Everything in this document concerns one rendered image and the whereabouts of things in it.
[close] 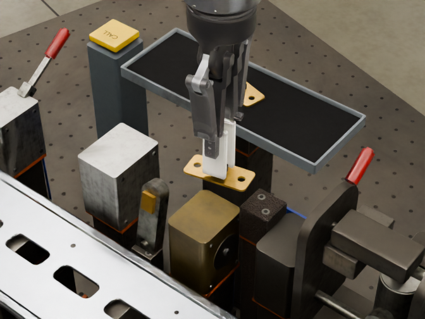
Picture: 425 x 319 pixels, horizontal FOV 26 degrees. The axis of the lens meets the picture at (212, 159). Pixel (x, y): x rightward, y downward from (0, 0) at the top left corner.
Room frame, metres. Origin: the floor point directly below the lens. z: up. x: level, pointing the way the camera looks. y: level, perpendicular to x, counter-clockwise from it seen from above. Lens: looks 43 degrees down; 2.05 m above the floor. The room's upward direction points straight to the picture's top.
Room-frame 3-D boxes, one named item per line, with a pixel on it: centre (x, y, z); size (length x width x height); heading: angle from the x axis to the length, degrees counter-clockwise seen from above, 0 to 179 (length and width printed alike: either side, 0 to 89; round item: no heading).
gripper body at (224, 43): (0.83, -0.01, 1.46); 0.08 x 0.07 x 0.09; 154
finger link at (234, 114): (0.84, -0.02, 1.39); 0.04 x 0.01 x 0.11; 64
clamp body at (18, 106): (1.20, 0.34, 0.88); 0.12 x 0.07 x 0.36; 142
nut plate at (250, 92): (1.11, -0.04, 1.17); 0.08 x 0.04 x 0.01; 37
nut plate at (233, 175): (0.82, -0.01, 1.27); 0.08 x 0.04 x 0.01; 64
